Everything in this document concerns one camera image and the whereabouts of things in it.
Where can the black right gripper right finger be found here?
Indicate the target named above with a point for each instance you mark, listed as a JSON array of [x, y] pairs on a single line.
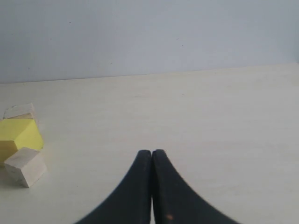
[[174, 201]]

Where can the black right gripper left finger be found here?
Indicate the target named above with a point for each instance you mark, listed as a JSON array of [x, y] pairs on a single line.
[[130, 202]]

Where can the yellow cube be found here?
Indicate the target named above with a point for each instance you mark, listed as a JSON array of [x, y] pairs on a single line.
[[16, 134]]

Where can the small wooden cube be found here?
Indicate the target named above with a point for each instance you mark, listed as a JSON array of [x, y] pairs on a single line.
[[26, 166]]

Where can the medium wooden cube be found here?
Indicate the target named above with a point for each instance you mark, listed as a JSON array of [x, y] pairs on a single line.
[[25, 111]]

